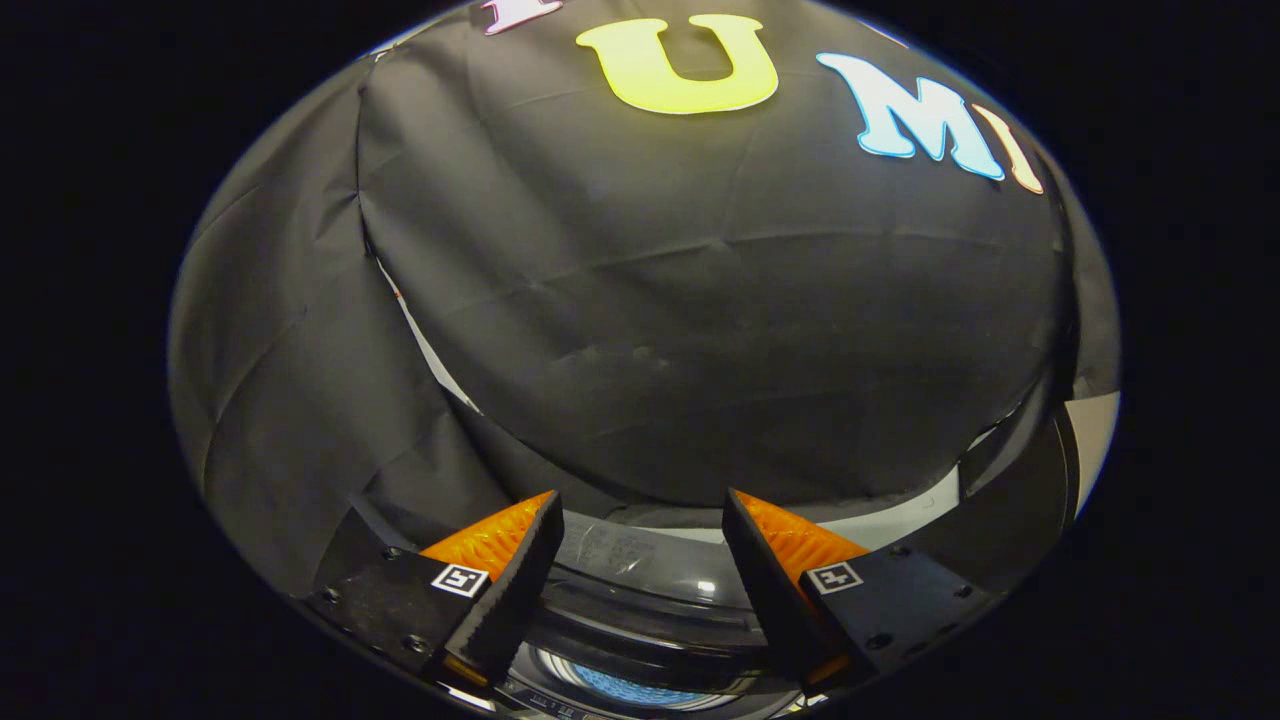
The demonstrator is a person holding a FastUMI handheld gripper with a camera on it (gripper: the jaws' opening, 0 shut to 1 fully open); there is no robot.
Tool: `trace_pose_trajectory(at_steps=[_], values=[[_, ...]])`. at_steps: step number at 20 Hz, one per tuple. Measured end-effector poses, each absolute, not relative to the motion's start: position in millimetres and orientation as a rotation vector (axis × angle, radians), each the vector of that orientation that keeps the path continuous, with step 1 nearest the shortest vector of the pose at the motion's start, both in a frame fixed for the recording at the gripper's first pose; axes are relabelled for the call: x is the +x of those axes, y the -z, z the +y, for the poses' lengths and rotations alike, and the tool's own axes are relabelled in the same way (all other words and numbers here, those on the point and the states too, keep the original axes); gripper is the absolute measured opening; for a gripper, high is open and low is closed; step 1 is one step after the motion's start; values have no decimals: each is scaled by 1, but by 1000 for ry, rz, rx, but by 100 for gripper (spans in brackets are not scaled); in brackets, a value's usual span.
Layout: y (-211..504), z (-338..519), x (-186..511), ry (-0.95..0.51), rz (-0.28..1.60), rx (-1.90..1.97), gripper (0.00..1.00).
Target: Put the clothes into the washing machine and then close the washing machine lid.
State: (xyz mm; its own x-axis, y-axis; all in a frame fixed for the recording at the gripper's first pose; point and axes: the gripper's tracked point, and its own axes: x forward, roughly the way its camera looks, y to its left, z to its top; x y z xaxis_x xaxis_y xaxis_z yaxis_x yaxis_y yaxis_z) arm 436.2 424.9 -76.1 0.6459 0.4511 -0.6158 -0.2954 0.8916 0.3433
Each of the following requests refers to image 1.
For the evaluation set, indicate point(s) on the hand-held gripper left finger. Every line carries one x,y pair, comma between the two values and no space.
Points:
515,590

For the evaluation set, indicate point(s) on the grey washing machine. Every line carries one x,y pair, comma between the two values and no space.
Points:
370,530

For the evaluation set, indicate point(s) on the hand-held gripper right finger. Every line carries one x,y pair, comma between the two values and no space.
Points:
770,590

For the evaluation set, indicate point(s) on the light blue polo shirt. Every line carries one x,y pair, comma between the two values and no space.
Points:
635,685

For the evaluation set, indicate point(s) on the black backdrop cloth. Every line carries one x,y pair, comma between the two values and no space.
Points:
650,300

